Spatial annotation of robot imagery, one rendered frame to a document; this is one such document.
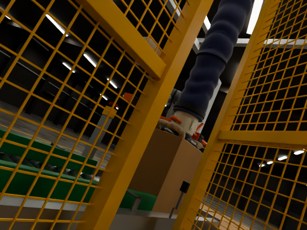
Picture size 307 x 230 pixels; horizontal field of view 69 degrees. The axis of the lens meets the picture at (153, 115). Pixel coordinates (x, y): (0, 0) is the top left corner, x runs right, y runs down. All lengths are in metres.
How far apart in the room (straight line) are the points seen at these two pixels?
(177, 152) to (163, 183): 0.17
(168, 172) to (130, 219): 0.42
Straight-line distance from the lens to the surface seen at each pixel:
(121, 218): 0.77
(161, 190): 1.17
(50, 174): 0.67
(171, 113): 2.31
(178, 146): 1.16
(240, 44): 4.37
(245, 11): 1.91
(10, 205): 0.54
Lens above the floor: 0.79
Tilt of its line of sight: 10 degrees up
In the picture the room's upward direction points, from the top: 25 degrees clockwise
